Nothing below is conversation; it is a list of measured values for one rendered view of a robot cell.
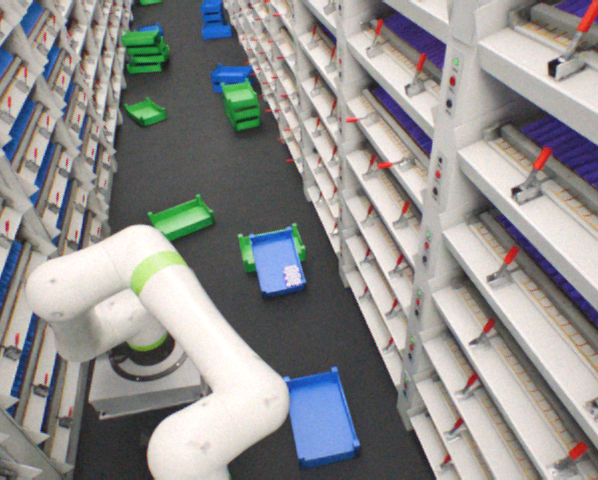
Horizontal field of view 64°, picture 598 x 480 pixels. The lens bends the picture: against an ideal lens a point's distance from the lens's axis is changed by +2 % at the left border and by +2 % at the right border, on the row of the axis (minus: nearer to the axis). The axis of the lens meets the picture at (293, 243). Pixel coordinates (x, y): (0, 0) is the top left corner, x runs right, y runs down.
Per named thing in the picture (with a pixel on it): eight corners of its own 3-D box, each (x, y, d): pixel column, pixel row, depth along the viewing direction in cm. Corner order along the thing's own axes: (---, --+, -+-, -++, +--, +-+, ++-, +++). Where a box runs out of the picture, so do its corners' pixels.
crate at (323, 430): (359, 456, 156) (360, 445, 151) (300, 470, 154) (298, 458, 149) (337, 378, 179) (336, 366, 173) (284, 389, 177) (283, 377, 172)
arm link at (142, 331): (110, 336, 144) (92, 294, 132) (157, 311, 152) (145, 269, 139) (128, 364, 137) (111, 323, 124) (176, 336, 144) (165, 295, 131)
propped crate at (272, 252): (305, 289, 215) (306, 282, 208) (262, 299, 212) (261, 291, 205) (290, 234, 229) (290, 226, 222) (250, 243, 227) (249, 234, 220)
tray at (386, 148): (426, 219, 113) (419, 190, 107) (349, 113, 158) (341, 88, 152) (506, 184, 111) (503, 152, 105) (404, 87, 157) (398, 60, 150)
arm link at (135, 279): (106, 269, 106) (91, 229, 97) (158, 245, 111) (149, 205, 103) (142, 322, 96) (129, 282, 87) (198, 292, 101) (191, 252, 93)
